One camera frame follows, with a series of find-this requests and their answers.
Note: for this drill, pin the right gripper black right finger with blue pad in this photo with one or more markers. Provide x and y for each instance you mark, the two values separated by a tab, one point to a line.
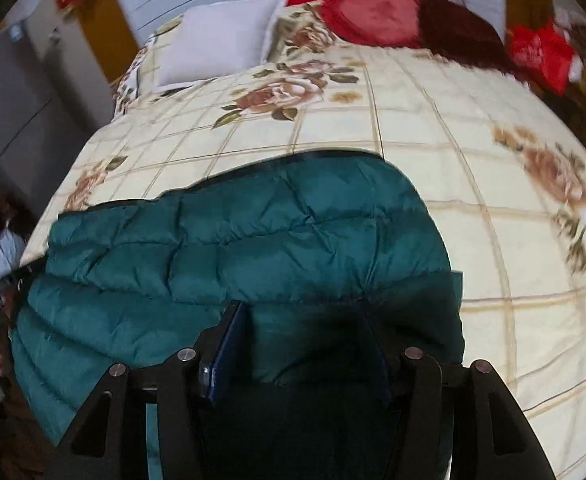
468	412

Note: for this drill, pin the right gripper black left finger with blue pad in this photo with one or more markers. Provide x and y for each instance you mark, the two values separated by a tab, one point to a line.
107	438

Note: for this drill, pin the dark green puffer jacket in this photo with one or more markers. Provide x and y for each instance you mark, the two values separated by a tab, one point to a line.
316	244

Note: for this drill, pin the white plastic bag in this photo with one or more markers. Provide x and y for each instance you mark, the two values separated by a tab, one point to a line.
11	250

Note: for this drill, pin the floral checked bed sheet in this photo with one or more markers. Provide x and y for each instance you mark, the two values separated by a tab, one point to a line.
503	179

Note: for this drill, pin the grey refrigerator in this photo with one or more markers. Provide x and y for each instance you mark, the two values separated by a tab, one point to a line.
39	139

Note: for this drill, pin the red shopping bag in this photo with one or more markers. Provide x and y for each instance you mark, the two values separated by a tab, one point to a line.
543	56

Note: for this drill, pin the dark red velvet cushion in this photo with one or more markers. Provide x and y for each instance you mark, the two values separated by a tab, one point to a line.
459	35

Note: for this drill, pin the white square pillow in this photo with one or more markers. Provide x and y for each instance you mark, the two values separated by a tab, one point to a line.
216	40

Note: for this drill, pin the red heart-shaped cushion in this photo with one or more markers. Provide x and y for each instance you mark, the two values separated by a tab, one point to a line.
374	23

